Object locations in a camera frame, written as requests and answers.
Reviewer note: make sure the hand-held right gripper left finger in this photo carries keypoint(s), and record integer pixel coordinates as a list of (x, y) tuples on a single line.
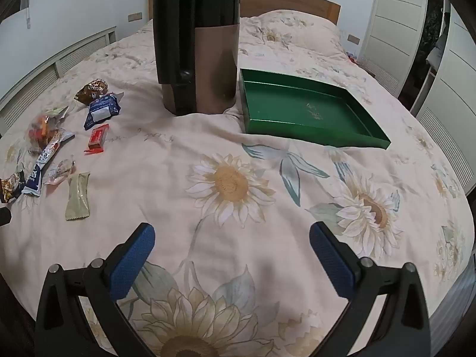
[(134, 260)]

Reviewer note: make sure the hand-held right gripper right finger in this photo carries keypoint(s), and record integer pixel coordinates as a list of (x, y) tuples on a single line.
[(331, 260)]

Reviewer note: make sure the red candy bar packet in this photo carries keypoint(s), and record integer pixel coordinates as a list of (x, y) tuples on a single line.
[(97, 137)]

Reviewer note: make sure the green cardboard tray box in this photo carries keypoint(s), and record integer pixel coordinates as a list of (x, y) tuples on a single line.
[(305, 108)]

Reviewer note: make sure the clear bag of mixed snacks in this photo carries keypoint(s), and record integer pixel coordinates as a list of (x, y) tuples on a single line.
[(44, 130)]

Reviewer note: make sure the tan green snack packet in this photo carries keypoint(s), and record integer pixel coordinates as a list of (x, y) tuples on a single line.
[(78, 197)]

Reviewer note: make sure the bed with floral sheet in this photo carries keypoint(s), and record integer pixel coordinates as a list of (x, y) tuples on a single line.
[(238, 193)]

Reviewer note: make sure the small clear candy wrapper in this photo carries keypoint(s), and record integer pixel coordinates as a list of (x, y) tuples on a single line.
[(59, 171)]

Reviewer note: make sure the white and blue stick packet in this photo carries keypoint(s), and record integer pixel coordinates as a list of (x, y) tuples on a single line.
[(44, 160)]

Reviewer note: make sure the brown and gold snack packet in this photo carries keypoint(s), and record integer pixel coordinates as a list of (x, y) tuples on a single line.
[(10, 187)]

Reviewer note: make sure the blue and white snack packet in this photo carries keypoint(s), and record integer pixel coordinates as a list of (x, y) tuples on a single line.
[(104, 109)]

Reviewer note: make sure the brown crinkled snack packet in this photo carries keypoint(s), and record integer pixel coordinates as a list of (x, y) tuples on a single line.
[(91, 91)]

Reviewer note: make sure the black and copper lidded canister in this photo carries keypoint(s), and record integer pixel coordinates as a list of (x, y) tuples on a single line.
[(197, 55)]

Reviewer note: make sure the white slatted radiator cover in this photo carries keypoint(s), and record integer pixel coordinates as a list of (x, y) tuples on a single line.
[(55, 59)]

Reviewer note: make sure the floral pillow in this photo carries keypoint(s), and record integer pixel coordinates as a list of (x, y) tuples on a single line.
[(297, 29)]

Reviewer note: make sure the white wardrobe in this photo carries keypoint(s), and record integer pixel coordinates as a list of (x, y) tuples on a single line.
[(398, 18)]

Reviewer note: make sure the wooden headboard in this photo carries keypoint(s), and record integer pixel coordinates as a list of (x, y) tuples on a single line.
[(290, 2)]

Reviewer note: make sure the wall socket plate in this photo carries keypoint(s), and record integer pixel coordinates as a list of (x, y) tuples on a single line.
[(353, 39), (134, 16)]

